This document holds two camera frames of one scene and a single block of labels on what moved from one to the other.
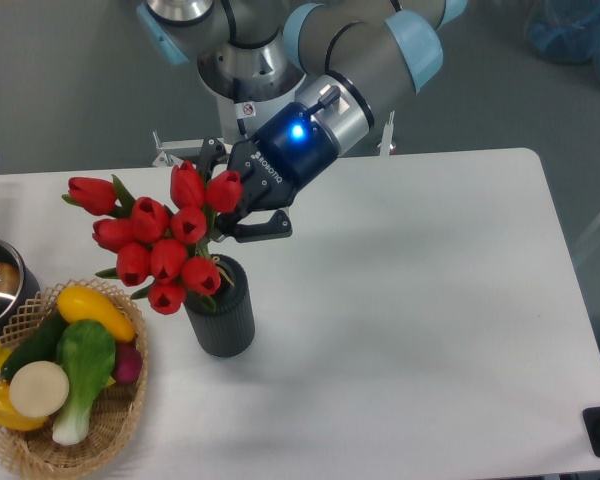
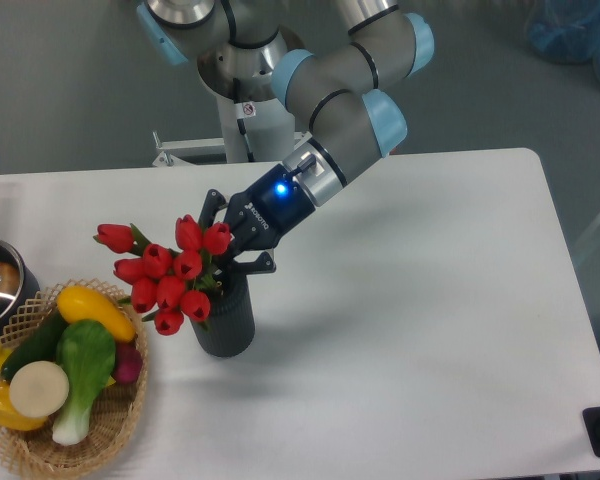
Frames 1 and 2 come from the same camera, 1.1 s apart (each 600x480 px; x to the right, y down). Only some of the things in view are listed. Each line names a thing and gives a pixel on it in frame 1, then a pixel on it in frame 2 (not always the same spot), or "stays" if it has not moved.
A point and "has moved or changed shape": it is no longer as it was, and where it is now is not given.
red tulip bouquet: [158, 247] has moved or changed shape
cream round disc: [39, 388] stays
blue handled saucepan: [6, 289] stays
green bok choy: [87, 350] stays
